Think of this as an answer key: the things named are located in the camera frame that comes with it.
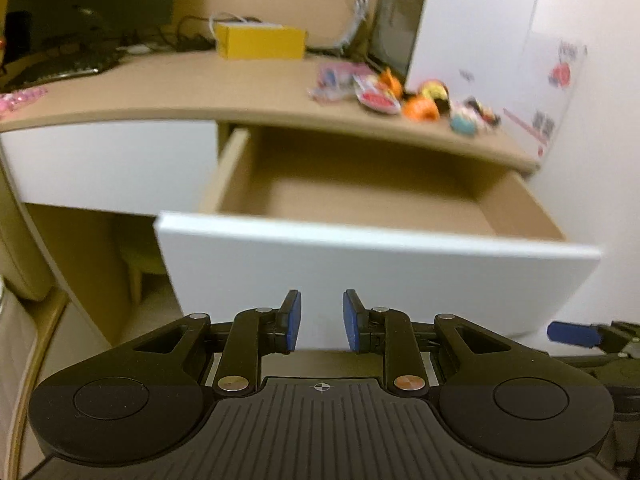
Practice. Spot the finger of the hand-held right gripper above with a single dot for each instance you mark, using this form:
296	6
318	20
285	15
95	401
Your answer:
572	333

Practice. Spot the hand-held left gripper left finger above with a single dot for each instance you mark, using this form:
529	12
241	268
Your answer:
292	320

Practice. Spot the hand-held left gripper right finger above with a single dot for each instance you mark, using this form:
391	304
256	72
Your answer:
350	320

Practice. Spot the white drawer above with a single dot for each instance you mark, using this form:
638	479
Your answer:
100	165
375	280

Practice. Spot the red white packet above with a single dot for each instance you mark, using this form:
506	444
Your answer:
377	100

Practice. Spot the orange toy pumpkin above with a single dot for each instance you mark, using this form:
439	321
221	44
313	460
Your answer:
422	108

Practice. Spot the small yellow toy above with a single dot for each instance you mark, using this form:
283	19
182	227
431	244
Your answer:
434	91

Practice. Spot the yellow-green stool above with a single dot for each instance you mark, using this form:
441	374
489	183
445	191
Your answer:
145	265

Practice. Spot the white teal toy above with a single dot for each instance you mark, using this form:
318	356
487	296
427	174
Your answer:
462	120

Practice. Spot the white printed leaflet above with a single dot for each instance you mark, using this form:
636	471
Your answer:
545	100

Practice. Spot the pink printed packet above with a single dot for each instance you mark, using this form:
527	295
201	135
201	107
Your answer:
335	80

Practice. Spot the orange toy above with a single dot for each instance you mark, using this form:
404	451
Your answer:
390	82

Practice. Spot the beige chair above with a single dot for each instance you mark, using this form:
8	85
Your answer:
25	250

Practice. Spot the yellow cardboard box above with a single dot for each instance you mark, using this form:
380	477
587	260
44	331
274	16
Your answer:
260	42

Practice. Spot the white computer case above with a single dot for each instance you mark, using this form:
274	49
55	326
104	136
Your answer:
470	20

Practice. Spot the black keyboard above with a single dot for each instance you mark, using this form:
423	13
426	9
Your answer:
60	67

